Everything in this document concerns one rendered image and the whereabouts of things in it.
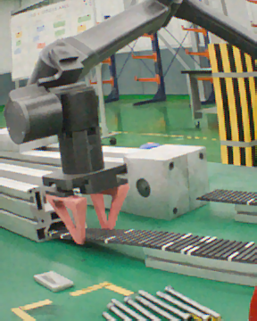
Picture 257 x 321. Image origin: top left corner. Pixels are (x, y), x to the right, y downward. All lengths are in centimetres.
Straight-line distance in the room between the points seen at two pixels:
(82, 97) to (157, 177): 21
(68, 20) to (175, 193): 590
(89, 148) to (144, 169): 17
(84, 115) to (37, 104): 7
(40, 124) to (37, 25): 637
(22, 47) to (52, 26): 60
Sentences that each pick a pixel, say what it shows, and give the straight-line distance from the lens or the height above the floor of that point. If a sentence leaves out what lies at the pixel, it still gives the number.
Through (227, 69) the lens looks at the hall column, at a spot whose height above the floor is 88.
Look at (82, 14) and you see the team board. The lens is 655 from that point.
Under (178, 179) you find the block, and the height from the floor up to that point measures 84.
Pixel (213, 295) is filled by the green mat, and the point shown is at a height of 78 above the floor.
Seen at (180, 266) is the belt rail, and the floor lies 79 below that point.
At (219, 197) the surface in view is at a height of 81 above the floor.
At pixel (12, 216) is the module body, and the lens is 85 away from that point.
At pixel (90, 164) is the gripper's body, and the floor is 90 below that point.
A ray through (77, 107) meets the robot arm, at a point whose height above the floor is 97.
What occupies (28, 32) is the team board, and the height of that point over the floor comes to 161.
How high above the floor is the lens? 103
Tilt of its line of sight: 10 degrees down
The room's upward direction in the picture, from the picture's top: 6 degrees counter-clockwise
